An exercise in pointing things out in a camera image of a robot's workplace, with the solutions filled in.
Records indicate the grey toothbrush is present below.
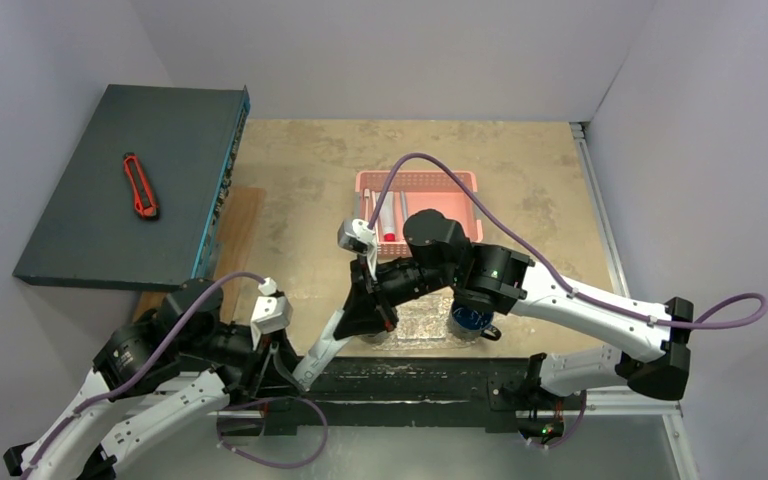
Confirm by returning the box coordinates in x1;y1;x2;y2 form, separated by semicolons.
399;191;409;225

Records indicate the pink plastic basket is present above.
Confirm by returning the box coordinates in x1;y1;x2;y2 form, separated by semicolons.
355;169;484;258

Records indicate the white toothbrush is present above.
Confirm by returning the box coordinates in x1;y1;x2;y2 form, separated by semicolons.
363;189;373;221

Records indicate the red utility knife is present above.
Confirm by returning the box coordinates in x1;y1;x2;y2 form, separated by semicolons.
123;152;159;221

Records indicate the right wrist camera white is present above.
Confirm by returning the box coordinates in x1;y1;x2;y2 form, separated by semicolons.
337;218;378;279

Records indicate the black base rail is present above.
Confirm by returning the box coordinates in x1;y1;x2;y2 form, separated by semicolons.
138;354;644;439

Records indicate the dark grey network switch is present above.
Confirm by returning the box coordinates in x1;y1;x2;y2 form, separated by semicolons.
13;84;251;292

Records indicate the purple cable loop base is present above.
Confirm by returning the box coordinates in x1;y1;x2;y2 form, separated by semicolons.
214;392;328;469

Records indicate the white toothpaste tube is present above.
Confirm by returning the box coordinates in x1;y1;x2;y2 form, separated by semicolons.
292;309;350;392

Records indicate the purple cable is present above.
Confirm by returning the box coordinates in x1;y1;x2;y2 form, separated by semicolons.
19;271;269;480
367;152;768;452

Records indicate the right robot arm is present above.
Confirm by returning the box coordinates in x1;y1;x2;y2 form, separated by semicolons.
333;209;692;407

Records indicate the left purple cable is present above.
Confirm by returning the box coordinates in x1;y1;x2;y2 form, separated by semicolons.
19;271;269;480

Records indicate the clear textured oval tray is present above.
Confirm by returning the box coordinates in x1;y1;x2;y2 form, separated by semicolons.
359;294;478;352

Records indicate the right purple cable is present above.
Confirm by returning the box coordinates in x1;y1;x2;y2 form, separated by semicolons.
367;152;768;452

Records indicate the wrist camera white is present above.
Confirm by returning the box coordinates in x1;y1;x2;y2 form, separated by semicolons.
337;218;378;279
249;277;293;348

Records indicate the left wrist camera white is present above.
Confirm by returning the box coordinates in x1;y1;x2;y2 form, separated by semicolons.
249;277;293;348

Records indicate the aluminium frame rail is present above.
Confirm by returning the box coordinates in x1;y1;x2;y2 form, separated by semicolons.
569;122;699;479

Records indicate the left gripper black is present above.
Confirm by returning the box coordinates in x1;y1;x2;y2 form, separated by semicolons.
182;319;311;395

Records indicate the dark blue cup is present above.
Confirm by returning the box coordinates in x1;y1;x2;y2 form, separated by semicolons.
448;302;502;341

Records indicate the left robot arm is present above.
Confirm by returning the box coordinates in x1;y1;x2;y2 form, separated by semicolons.
3;275;298;479

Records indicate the red cap toothpaste tube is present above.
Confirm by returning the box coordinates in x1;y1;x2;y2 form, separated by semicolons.
379;192;397;242

